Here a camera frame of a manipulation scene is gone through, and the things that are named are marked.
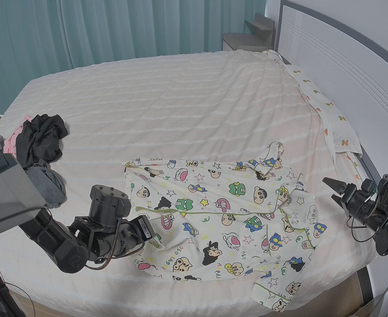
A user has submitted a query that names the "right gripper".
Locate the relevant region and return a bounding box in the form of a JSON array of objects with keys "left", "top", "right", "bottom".
[{"left": 322, "top": 177, "right": 378, "bottom": 226}]

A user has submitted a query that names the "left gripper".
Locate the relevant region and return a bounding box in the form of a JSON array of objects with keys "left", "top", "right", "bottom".
[{"left": 124, "top": 215, "right": 158, "bottom": 255}]

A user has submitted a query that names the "white printed pyjama top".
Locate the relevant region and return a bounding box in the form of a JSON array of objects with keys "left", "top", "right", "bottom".
[{"left": 123, "top": 141, "right": 329, "bottom": 313}]

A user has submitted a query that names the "bed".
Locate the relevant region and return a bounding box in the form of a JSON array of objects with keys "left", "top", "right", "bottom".
[{"left": 0, "top": 0, "right": 388, "bottom": 317}]

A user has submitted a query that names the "white printed pillow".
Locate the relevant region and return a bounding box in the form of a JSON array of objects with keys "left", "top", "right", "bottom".
[{"left": 263, "top": 49, "right": 363, "bottom": 155}]

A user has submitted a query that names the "dark grey garment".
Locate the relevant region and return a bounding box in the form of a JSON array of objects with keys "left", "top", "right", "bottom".
[{"left": 24, "top": 160, "right": 67, "bottom": 209}]

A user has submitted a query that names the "black garment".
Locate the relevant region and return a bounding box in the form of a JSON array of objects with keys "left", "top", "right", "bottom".
[{"left": 15, "top": 114, "right": 70, "bottom": 171}]

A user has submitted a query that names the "pink garment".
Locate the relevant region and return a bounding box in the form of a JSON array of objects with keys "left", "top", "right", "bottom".
[{"left": 4, "top": 114, "right": 33, "bottom": 155}]

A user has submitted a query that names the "grey white bedside table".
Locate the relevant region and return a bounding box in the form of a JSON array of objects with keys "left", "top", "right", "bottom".
[{"left": 223, "top": 13, "right": 276, "bottom": 52}]

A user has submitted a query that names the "blue-green curtain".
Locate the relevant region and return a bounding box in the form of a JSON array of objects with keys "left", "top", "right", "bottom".
[{"left": 0, "top": 0, "right": 269, "bottom": 122}]

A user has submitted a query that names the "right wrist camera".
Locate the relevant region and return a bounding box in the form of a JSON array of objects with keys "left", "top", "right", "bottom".
[{"left": 360, "top": 178, "right": 378, "bottom": 196}]

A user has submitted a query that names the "black cable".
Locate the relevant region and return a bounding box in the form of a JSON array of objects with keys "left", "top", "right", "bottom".
[
  {"left": 87, "top": 220, "right": 145, "bottom": 271},
  {"left": 346, "top": 217, "right": 377, "bottom": 243},
  {"left": 2, "top": 282, "right": 36, "bottom": 317}
]

